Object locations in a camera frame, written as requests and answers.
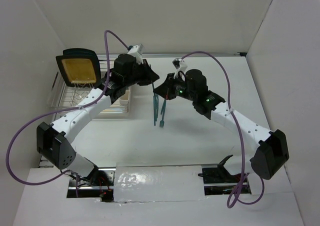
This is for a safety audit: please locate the white wire dish rack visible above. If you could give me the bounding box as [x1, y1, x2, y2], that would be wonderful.
[47, 71, 131, 119]

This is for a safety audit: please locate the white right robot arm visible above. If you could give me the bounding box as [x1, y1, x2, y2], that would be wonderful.
[154, 69, 289, 182]

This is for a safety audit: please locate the white near utensil caddy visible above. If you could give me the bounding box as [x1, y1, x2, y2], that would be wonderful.
[119, 87, 131, 106]

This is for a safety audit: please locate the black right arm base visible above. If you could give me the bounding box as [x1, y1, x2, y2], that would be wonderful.
[198, 154, 241, 196]

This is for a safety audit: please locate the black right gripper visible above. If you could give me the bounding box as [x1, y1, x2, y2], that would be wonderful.
[153, 72, 197, 102]

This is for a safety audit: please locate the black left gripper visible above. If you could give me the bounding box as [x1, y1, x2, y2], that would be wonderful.
[124, 59, 160, 88]

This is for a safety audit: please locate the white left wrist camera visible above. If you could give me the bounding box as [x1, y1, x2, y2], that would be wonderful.
[127, 44, 144, 64]

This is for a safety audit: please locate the teal square plate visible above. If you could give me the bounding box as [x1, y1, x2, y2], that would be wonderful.
[62, 48, 98, 59]

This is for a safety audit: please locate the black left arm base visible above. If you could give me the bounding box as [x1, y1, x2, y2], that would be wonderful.
[66, 167, 116, 203]

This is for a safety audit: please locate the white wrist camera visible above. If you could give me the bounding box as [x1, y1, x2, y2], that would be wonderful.
[127, 44, 144, 64]
[172, 58, 188, 74]

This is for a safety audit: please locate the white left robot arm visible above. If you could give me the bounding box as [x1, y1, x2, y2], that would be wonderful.
[36, 54, 160, 186]

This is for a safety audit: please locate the teal plastic knife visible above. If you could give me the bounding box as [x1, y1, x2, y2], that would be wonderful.
[160, 99, 167, 115]

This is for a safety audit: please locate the white foil cover board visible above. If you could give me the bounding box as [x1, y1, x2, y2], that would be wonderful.
[113, 165, 205, 203]

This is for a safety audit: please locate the black yellow square plate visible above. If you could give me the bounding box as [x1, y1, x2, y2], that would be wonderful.
[55, 54, 101, 88]

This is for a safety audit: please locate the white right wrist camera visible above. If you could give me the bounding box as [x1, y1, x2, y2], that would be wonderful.
[172, 58, 188, 74]

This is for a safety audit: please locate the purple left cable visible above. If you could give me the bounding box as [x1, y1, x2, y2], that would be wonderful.
[4, 30, 133, 197]

